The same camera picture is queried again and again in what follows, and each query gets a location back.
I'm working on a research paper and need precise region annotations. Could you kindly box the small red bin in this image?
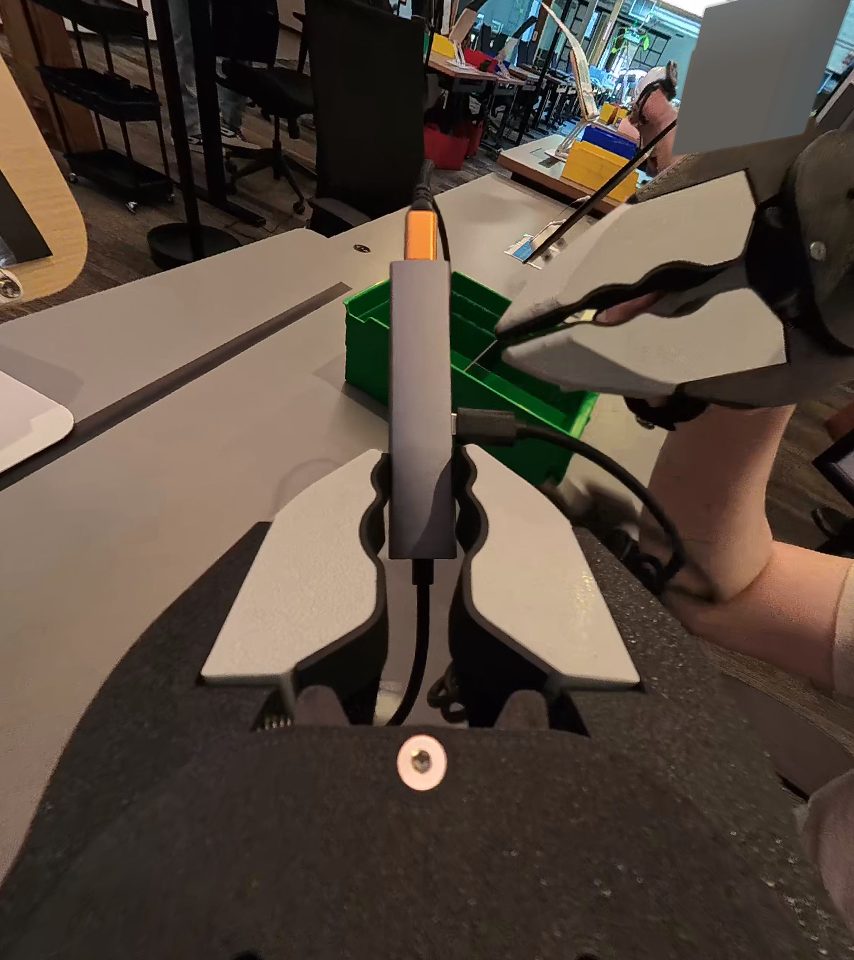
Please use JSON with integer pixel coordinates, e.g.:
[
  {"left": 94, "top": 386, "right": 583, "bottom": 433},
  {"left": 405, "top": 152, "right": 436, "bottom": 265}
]
[{"left": 423, "top": 123, "right": 484, "bottom": 172}]

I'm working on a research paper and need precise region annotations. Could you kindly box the yellow plastic bin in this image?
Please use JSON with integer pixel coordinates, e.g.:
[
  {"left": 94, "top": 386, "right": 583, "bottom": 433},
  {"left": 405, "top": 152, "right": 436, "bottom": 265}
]
[{"left": 562, "top": 138, "right": 642, "bottom": 204}]

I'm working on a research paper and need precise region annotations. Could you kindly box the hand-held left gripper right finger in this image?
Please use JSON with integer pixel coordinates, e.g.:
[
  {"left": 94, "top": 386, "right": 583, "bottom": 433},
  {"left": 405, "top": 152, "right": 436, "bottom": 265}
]
[{"left": 451, "top": 442, "right": 642, "bottom": 729}]

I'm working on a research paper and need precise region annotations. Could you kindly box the black floor stand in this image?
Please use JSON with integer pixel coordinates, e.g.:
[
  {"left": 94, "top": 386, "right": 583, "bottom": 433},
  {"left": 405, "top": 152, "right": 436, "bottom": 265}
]
[{"left": 145, "top": 0, "right": 244, "bottom": 271}]

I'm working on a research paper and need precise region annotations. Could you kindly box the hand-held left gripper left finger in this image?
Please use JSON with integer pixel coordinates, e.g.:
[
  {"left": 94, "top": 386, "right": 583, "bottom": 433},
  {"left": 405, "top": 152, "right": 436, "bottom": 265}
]
[{"left": 200, "top": 448, "right": 391, "bottom": 729}]

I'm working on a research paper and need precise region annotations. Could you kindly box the black rolling cart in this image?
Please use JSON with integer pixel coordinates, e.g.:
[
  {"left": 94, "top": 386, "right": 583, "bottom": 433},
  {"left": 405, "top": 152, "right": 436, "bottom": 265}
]
[{"left": 37, "top": 0, "right": 177, "bottom": 211}]

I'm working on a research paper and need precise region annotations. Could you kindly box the blue plastic bin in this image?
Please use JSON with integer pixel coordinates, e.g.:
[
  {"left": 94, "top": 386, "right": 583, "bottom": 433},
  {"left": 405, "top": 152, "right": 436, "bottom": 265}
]
[{"left": 580, "top": 123, "right": 638, "bottom": 162}]

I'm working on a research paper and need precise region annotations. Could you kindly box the black mesh chair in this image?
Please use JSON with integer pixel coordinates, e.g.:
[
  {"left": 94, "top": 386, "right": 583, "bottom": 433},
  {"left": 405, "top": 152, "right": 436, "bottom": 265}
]
[{"left": 303, "top": 0, "right": 428, "bottom": 237}]

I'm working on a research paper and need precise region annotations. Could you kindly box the green plastic bin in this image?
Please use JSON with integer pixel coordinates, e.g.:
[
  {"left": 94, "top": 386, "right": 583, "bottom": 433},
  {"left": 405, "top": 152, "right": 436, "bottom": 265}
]
[{"left": 343, "top": 270, "right": 599, "bottom": 487}]

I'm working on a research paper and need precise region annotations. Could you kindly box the black office chair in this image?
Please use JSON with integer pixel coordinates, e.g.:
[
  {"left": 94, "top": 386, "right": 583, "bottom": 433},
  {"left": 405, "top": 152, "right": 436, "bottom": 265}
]
[{"left": 213, "top": 0, "right": 316, "bottom": 215}]

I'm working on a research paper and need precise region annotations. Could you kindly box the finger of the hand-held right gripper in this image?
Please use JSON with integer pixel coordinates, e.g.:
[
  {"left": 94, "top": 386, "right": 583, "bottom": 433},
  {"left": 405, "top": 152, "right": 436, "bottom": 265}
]
[
  {"left": 503, "top": 286, "right": 790, "bottom": 399},
  {"left": 498, "top": 168, "right": 762, "bottom": 339}
]

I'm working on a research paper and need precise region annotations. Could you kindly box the black usb-c cable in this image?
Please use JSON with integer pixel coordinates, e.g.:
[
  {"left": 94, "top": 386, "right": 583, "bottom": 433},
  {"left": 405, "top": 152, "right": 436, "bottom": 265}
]
[{"left": 451, "top": 407, "right": 721, "bottom": 601}]

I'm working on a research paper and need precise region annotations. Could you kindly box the black hub pigtail cable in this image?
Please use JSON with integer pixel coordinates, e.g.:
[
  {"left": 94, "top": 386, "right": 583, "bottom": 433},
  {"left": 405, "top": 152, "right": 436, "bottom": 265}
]
[{"left": 378, "top": 558, "right": 473, "bottom": 729}]

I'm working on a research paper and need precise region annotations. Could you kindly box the black cable with orange plugs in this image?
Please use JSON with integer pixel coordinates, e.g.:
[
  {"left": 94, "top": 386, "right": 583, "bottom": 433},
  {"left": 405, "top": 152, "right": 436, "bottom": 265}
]
[{"left": 404, "top": 157, "right": 452, "bottom": 264}]

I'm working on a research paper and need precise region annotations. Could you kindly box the wooden instruction sign board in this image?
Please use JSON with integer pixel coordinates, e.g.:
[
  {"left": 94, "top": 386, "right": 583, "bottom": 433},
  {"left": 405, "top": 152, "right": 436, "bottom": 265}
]
[{"left": 0, "top": 0, "right": 89, "bottom": 320}]

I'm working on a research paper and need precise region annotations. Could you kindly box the grey usb hub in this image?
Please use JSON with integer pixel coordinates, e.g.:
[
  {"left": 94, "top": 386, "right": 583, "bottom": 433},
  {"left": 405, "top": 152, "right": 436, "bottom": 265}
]
[{"left": 388, "top": 258, "right": 460, "bottom": 562}]

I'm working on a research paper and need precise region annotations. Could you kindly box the person's right forearm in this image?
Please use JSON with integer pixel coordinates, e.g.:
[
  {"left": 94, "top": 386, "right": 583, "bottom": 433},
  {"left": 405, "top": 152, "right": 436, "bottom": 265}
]
[{"left": 640, "top": 401, "right": 854, "bottom": 695}]

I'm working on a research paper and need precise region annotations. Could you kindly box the black tablet on stand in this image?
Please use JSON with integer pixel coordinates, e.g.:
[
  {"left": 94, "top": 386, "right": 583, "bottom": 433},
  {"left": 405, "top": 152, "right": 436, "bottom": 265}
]
[{"left": 520, "top": 120, "right": 679, "bottom": 265}]

